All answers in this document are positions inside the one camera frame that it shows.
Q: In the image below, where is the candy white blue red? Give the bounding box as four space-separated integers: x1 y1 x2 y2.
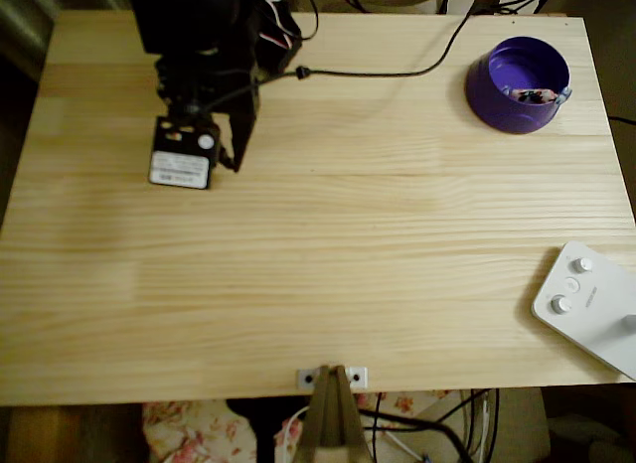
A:
501 84 573 106

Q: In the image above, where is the purple plastic bowl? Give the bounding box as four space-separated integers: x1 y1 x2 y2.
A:
464 35 571 135

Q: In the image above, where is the grey folded fabric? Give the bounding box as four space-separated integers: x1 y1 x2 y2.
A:
0 0 64 81

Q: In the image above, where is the floral patterned cloth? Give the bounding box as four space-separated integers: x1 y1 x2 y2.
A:
141 388 456 463

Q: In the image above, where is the white lamp base with knobs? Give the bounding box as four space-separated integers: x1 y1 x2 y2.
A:
530 240 636 383

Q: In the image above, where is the beige seat cushion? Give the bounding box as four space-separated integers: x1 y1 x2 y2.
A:
411 386 552 463

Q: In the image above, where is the black box camera with label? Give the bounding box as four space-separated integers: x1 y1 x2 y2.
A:
147 114 221 191

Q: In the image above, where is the red white black servo wire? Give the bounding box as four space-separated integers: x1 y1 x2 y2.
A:
242 0 300 51

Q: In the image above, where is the black camera mount joint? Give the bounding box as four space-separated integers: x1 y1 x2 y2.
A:
153 50 220 121

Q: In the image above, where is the black power cable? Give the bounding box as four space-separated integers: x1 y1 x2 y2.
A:
297 0 320 41

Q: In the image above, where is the black camera cable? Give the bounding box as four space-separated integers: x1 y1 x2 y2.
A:
188 13 473 111

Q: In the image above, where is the thin white cable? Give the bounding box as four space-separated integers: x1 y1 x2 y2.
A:
385 430 423 463
285 406 312 457

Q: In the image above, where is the metal camera mast profile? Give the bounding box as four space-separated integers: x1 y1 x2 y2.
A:
296 364 372 463

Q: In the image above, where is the thick black cable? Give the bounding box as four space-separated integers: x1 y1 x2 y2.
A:
358 407 471 463

